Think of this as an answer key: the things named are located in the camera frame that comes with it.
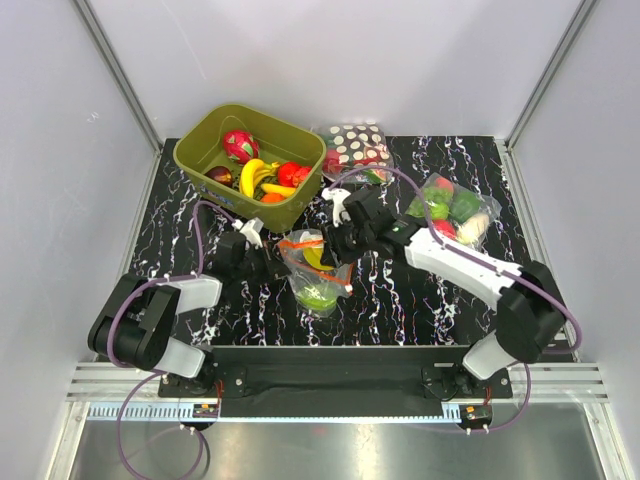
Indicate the clear orange-zip fruit bag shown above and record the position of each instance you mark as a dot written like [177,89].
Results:
[302,274]

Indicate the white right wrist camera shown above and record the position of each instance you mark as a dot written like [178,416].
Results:
[337,197]

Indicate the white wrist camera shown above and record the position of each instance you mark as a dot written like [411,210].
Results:
[337,197]
[251,230]

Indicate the orange fake persimmon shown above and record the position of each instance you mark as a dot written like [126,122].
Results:
[272,198]

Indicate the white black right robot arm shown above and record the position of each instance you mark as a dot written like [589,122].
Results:
[527,303]

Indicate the polka dot zip bag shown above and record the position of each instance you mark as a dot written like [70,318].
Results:
[354,145]

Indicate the clear orange-zip vegetable bag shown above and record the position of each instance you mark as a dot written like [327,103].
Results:
[491,206]

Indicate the green fake starfruit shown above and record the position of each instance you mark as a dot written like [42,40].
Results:
[318,297]

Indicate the white fake garlic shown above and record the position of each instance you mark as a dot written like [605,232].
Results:
[472,231]

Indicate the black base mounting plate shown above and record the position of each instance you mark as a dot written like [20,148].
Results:
[243,371]

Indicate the green fake grapes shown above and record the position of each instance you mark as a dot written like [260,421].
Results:
[436,203]

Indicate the green fake bell pepper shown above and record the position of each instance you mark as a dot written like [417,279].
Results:
[464,205]

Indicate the dark red fake apple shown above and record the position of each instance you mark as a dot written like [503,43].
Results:
[222,175]

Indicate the yellow fake starfruit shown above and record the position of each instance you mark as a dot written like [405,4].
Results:
[313,256]

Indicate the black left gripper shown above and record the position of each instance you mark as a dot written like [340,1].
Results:
[274,268]

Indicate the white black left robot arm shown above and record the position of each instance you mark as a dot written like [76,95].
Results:
[134,327]

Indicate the olive green plastic bin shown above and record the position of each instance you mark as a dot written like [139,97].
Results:
[202,149]

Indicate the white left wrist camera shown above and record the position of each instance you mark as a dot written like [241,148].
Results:
[251,230]

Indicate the red fake dragon fruit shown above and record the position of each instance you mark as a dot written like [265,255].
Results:
[240,146]

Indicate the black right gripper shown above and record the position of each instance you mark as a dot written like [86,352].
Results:
[333,250]

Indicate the yellow fake banana bunch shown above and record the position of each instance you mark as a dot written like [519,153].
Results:
[253,172]

